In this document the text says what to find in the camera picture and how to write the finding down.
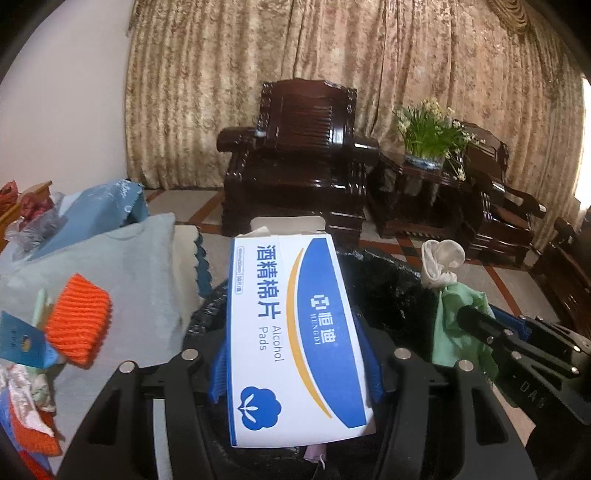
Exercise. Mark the dark wooden side table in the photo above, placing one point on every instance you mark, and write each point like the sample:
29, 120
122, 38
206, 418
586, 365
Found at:
415, 198

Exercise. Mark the green cloth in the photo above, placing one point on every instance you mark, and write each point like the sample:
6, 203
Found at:
448, 323

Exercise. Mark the white blue cardboard box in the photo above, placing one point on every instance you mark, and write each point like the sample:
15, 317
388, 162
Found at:
286, 323

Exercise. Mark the dark wooden chair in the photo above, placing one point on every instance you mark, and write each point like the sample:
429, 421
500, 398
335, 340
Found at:
565, 281

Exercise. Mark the black trash bin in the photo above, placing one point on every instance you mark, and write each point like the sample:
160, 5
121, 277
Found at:
392, 295

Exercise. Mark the light blue tablecloth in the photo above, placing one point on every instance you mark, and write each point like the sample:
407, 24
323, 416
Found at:
134, 277

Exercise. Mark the pink scrap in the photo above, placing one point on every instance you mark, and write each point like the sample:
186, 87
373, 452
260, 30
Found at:
316, 457

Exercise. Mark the plastic bag of red dates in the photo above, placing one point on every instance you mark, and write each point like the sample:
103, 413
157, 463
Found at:
34, 217

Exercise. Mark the blue white plant pot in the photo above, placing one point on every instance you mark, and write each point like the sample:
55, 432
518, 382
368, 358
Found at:
422, 162

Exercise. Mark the blue gift bag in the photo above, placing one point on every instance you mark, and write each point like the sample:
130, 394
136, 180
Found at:
92, 212

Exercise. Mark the green flowering plant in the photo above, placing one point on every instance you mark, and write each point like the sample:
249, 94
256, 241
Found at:
427, 131

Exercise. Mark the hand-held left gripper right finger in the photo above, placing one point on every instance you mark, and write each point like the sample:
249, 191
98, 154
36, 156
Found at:
375, 374

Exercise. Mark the orange foam net sleeve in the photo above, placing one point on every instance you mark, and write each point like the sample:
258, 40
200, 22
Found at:
37, 443
78, 318

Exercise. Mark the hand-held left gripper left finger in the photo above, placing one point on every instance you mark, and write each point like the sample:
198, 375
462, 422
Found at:
218, 369

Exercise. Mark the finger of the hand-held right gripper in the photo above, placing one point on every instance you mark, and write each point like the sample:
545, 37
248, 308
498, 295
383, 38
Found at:
515, 325
489, 330

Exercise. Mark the beige patterned curtain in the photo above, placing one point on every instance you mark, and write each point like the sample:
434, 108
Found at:
415, 55

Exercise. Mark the crumpled floral wrapper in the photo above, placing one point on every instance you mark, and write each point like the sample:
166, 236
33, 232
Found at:
27, 392

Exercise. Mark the red basket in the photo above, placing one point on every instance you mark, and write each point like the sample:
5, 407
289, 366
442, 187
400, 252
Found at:
7, 194

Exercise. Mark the white tissue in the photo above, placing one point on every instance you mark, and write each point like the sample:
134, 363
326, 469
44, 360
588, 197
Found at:
441, 261

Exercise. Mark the dark wooden armchair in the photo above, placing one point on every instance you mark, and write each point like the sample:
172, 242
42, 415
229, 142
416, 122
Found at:
498, 217
295, 175

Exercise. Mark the blue card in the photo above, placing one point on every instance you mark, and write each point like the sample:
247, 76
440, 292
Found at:
23, 341

